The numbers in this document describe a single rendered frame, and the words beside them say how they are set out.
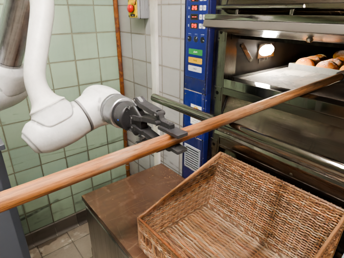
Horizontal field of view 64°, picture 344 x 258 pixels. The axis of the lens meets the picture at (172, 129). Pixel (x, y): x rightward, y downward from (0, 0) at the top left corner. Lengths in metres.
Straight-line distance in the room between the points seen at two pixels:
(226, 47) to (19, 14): 0.78
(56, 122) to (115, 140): 1.32
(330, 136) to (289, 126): 0.14
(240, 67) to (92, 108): 0.75
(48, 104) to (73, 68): 1.04
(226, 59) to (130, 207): 0.82
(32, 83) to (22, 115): 0.98
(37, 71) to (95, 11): 1.08
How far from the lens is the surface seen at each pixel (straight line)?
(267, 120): 1.16
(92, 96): 0.82
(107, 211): 1.39
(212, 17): 1.07
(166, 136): 0.59
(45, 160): 1.92
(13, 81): 1.24
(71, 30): 1.79
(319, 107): 1.04
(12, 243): 1.43
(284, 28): 0.90
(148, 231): 1.07
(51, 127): 0.78
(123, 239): 1.25
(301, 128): 1.10
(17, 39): 1.18
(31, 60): 0.83
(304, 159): 0.66
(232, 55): 1.26
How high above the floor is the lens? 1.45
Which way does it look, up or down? 23 degrees down
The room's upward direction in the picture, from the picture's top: straight up
